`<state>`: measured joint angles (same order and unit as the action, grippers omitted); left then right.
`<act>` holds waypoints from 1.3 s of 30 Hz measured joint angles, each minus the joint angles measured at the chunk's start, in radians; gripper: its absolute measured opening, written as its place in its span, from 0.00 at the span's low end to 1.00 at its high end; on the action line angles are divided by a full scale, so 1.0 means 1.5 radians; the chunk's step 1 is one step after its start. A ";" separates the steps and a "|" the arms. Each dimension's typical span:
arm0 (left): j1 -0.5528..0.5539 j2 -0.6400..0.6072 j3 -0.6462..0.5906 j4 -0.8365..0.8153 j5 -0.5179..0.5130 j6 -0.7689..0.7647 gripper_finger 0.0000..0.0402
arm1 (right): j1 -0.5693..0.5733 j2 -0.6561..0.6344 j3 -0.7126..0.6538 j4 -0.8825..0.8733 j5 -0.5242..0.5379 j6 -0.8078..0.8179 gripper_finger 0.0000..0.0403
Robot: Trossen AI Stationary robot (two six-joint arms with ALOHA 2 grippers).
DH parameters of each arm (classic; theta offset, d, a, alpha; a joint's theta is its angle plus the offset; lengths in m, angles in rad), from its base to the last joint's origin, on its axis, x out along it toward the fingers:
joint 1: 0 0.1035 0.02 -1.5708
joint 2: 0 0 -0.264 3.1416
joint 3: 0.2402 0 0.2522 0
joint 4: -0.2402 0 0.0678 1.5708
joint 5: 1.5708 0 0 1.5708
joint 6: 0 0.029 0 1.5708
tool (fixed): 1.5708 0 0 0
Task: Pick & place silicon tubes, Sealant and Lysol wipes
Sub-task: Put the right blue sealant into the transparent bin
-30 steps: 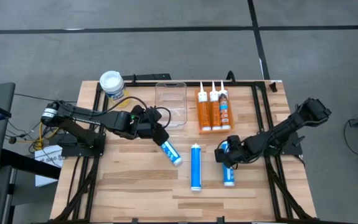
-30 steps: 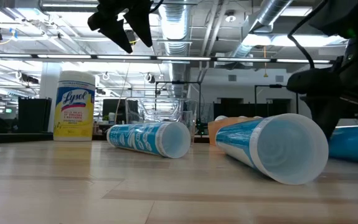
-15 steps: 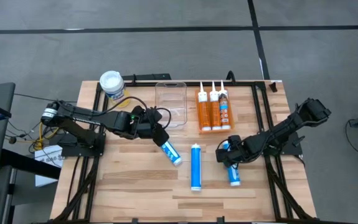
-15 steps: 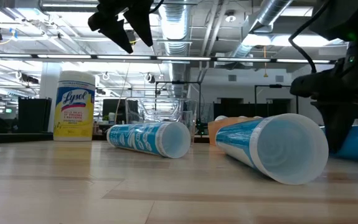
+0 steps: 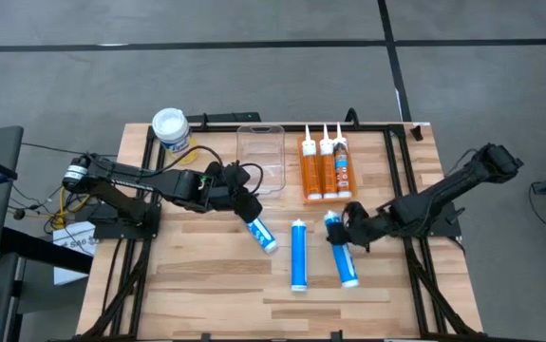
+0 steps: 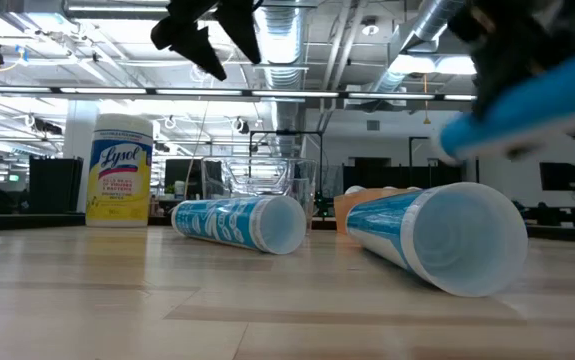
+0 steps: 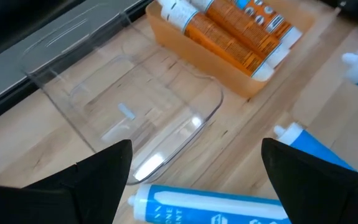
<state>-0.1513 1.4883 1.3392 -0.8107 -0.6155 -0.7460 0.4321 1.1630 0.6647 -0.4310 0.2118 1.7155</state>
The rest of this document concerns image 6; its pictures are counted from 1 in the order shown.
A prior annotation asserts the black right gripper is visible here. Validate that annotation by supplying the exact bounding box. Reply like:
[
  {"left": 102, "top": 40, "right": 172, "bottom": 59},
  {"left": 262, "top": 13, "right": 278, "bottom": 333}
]
[{"left": 446, "top": 0, "right": 575, "bottom": 162}]

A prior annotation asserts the blue silicone tube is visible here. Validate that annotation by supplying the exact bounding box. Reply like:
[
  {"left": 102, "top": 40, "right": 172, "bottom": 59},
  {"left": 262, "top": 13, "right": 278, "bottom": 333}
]
[
  {"left": 170, "top": 194, "right": 308, "bottom": 256},
  {"left": 345, "top": 181, "right": 529, "bottom": 299},
  {"left": 431, "top": 43, "right": 575, "bottom": 164}
]

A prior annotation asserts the Lysol wipes canister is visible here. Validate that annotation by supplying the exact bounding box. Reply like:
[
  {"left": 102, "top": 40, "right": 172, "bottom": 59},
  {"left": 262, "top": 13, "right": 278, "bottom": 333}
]
[{"left": 85, "top": 113, "right": 155, "bottom": 229}]

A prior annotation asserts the black monitor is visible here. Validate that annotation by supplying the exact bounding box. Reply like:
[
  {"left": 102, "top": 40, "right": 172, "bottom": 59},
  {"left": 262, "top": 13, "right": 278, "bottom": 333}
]
[
  {"left": 164, "top": 158, "right": 204, "bottom": 196},
  {"left": 539, "top": 162, "right": 575, "bottom": 192}
]

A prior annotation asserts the long ceiling light bar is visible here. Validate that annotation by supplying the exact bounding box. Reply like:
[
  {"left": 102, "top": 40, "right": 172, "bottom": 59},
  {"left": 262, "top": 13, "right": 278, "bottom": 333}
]
[{"left": 0, "top": 84, "right": 476, "bottom": 104}]

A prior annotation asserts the clear plastic bin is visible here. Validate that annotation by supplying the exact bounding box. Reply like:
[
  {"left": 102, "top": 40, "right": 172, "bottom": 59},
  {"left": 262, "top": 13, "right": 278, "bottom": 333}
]
[{"left": 201, "top": 156, "right": 319, "bottom": 235}]

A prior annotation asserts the black low partition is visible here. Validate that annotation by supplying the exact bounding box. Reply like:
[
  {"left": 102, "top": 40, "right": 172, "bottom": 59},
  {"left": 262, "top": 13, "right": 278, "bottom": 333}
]
[{"left": 342, "top": 157, "right": 468, "bottom": 190}]

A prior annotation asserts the black box cabinet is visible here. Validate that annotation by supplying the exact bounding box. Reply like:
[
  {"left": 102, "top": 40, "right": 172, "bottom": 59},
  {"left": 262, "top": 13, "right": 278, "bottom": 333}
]
[{"left": 29, "top": 157, "right": 84, "bottom": 214}]

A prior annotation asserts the translucent orange plastic bin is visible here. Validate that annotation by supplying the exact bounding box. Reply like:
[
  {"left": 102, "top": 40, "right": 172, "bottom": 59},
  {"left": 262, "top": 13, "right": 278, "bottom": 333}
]
[{"left": 333, "top": 186, "right": 423, "bottom": 235}]

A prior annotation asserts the silver ribbed air duct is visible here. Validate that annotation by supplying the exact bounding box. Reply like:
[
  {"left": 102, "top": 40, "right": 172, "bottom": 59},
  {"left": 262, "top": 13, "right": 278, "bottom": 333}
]
[{"left": 252, "top": 0, "right": 313, "bottom": 156}]

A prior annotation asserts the black station frame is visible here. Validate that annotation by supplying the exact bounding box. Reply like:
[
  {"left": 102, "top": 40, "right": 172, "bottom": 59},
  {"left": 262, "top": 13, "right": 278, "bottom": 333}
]
[{"left": 408, "top": 135, "right": 468, "bottom": 189}]

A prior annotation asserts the silver smooth air duct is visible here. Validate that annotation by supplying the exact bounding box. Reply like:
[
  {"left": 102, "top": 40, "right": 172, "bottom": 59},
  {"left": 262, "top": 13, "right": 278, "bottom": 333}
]
[{"left": 366, "top": 0, "right": 468, "bottom": 94}]

